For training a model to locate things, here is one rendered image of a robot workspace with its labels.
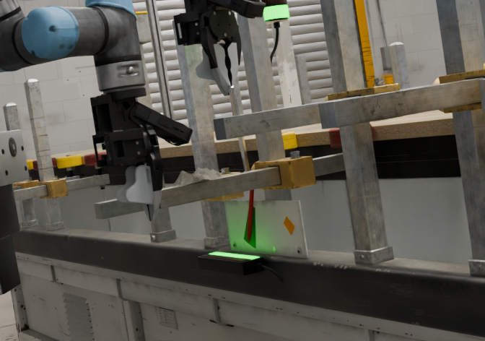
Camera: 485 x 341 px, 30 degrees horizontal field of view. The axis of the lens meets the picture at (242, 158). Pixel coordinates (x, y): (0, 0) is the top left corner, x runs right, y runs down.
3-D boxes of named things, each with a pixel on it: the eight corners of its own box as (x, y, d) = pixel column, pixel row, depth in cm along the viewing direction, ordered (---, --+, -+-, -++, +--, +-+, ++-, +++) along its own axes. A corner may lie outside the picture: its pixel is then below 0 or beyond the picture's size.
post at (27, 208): (30, 251, 291) (5, 103, 288) (27, 251, 294) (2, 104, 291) (40, 248, 292) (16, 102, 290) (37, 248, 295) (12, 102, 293)
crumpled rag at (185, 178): (185, 186, 145) (182, 171, 145) (166, 186, 151) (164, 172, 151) (232, 176, 150) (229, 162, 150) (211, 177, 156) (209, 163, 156)
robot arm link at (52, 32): (9, 67, 136) (64, 63, 145) (58, 55, 129) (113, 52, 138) (0, 15, 136) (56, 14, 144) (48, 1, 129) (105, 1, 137)
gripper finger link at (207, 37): (221, 68, 157) (213, 18, 156) (229, 66, 156) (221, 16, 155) (203, 69, 153) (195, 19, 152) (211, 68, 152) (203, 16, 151)
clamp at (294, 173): (293, 189, 154) (288, 160, 154) (252, 189, 166) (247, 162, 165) (319, 183, 157) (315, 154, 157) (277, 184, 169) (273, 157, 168)
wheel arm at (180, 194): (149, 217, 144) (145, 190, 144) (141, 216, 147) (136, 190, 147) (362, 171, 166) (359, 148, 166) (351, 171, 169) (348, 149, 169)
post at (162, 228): (159, 243, 204) (127, 45, 202) (149, 241, 209) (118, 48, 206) (177, 238, 207) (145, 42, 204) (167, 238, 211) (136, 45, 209)
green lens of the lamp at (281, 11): (268, 19, 160) (266, 6, 160) (250, 24, 165) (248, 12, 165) (296, 16, 163) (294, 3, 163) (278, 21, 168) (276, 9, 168)
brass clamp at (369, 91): (375, 121, 132) (370, 87, 132) (321, 127, 143) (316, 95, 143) (407, 115, 135) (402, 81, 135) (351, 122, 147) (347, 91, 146)
